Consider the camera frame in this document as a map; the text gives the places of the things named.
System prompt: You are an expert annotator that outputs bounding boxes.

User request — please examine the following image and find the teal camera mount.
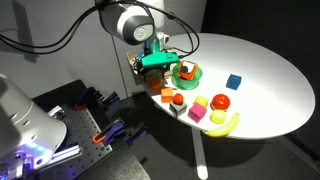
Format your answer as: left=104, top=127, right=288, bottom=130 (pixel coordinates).
left=142, top=52, right=179, bottom=68

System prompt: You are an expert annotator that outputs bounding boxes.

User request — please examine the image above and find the pink cube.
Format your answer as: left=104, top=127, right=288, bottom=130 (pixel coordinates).
left=188, top=104, right=207, bottom=123

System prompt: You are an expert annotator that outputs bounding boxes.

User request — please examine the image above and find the purple clamp upper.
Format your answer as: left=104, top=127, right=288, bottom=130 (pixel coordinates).
left=74, top=87, right=120, bottom=111

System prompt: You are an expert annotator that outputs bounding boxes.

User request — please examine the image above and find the yellow ball upper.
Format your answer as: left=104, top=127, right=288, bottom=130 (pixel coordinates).
left=194, top=96, right=208, bottom=107

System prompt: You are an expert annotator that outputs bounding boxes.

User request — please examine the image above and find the yellow banana toy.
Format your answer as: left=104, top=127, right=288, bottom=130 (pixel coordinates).
left=204, top=113, right=240, bottom=137

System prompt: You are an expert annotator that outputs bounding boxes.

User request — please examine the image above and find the orange white cube with ball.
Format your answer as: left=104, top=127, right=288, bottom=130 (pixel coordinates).
left=177, top=61, right=198, bottom=80

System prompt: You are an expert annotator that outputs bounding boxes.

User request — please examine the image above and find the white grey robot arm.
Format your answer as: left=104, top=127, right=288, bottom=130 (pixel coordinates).
left=95, top=0, right=170, bottom=78

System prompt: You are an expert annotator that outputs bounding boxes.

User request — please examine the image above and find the purple clamp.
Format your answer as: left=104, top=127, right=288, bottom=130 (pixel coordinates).
left=92, top=121, right=146, bottom=146
left=74, top=87, right=120, bottom=111

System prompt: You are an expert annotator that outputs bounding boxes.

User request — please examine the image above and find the orange round plush toy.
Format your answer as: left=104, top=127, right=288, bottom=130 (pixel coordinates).
left=148, top=78, right=162, bottom=90

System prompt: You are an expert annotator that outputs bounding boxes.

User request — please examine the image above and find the aluminium extrusion rail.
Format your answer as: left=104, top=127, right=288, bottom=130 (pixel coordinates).
left=47, top=145, right=82, bottom=166

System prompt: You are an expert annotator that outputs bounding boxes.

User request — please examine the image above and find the small red ball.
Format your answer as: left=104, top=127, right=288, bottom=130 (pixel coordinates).
left=173, top=93, right=184, bottom=105

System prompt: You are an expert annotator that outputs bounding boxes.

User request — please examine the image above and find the white table leg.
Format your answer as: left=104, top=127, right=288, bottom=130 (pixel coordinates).
left=191, top=128, right=208, bottom=180

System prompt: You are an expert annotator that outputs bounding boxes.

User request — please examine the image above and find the purple clamp lower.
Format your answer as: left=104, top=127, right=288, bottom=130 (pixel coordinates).
left=92, top=121, right=146, bottom=146

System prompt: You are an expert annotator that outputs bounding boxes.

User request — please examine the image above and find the yellow ball lower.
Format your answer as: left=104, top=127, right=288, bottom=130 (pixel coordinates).
left=210, top=110, right=226, bottom=124

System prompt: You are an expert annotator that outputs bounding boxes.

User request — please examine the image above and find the red tomato toy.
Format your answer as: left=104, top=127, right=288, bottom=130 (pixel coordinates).
left=210, top=94, right=231, bottom=111

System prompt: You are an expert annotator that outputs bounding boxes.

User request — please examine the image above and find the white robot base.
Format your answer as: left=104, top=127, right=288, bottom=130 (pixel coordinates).
left=0, top=74, right=67, bottom=180

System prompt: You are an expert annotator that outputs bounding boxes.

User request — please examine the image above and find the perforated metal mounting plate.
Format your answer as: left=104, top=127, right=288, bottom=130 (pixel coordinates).
left=37, top=104, right=112, bottom=180

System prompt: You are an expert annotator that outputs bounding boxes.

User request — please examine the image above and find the black cable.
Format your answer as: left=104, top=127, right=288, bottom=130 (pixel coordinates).
left=0, top=0, right=201, bottom=57

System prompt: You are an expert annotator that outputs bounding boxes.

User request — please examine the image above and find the green round plate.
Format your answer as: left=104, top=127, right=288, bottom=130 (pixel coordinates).
left=171, top=65, right=202, bottom=90

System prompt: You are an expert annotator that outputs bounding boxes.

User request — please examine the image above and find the grey black cube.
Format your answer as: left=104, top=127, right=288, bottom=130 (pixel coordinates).
left=169, top=103, right=187, bottom=117

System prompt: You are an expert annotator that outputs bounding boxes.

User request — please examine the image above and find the blue cube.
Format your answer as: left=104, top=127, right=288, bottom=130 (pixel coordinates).
left=226, top=74, right=242, bottom=90

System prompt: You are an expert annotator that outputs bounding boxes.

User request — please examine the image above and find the yellow ball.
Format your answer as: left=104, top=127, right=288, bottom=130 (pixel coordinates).
left=210, top=110, right=226, bottom=124
left=194, top=96, right=208, bottom=107

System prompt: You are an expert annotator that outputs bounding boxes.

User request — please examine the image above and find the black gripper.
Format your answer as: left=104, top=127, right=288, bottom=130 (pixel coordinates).
left=133, top=59, right=170, bottom=81

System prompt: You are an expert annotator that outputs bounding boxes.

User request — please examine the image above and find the wooden tray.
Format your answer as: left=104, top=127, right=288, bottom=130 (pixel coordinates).
left=126, top=51, right=175, bottom=85

